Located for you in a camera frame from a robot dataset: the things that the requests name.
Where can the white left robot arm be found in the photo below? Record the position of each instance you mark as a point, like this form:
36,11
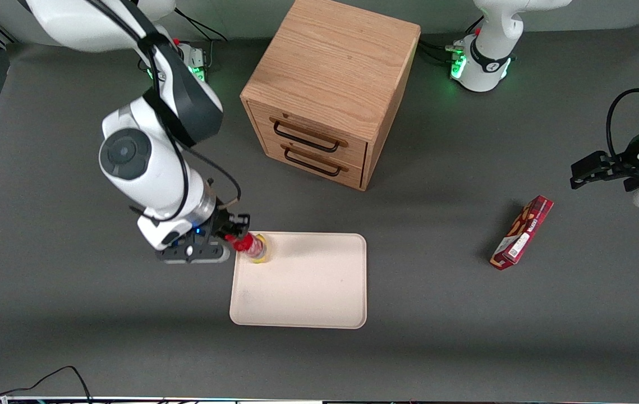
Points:
487,73

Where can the red coke bottle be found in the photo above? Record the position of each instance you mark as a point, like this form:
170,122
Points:
251,247

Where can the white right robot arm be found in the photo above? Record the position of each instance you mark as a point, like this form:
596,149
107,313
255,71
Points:
145,168

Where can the yellow lemon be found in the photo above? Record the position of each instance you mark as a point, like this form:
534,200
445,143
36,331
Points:
264,246

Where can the wooden drawer cabinet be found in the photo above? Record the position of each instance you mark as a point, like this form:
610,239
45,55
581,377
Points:
330,73

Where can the beige plastic tray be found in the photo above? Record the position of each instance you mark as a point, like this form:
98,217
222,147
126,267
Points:
302,283

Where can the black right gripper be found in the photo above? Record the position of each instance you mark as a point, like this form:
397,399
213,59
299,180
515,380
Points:
223,221

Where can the red snack box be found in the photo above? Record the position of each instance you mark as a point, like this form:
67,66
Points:
523,233

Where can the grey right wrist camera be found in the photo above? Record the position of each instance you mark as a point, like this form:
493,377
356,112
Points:
193,254

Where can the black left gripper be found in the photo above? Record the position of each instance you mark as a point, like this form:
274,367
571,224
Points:
624,165

